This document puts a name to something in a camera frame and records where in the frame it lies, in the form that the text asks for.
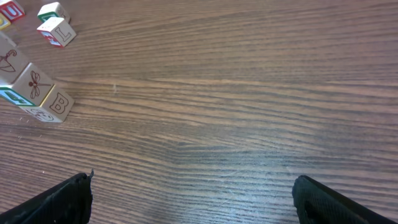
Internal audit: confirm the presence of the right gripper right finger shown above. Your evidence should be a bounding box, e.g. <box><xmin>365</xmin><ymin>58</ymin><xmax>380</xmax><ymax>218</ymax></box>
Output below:
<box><xmin>292</xmin><ymin>175</ymin><xmax>397</xmax><ymax>224</ymax></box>

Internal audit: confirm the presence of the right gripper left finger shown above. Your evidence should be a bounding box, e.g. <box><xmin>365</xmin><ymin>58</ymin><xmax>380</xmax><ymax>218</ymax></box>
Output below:
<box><xmin>1</xmin><ymin>172</ymin><xmax>94</xmax><ymax>224</ymax></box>

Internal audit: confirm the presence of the yellow top block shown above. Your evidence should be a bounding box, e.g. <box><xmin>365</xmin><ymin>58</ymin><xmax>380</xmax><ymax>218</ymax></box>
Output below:
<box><xmin>20</xmin><ymin>85</ymin><xmax>75</xmax><ymax>123</ymax></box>

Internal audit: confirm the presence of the green number four block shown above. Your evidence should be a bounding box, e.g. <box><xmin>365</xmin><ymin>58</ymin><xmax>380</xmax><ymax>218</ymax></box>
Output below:
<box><xmin>1</xmin><ymin>63</ymin><xmax>54</xmax><ymax>106</ymax></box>

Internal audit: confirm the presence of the blue top picture block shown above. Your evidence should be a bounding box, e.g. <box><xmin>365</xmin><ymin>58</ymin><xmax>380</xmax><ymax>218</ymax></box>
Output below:
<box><xmin>0</xmin><ymin>39</ymin><xmax>29</xmax><ymax>85</ymax></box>

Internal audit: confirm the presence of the wooden number two block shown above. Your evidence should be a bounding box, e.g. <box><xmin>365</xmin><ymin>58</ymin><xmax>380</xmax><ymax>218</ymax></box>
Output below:
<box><xmin>0</xmin><ymin>31</ymin><xmax>17</xmax><ymax>47</ymax></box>

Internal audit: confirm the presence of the red number three block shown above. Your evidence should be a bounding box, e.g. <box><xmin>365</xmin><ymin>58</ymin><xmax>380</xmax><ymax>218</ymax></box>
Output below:
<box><xmin>37</xmin><ymin>17</ymin><xmax>76</xmax><ymax>48</ymax></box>

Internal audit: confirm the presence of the yellow side cluster block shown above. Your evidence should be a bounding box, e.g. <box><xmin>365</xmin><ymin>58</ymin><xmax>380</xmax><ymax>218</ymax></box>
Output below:
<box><xmin>0</xmin><ymin>13</ymin><xmax>11</xmax><ymax>30</ymax></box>

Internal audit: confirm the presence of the green R centre block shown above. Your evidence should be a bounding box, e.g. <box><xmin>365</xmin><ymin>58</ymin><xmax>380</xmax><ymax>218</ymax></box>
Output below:
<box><xmin>37</xmin><ymin>2</ymin><xmax>71</xmax><ymax>22</ymax></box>

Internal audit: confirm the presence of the red side cluster block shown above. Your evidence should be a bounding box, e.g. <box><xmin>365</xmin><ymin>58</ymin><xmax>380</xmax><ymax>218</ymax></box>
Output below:
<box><xmin>0</xmin><ymin>0</ymin><xmax>25</xmax><ymax>22</ymax></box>

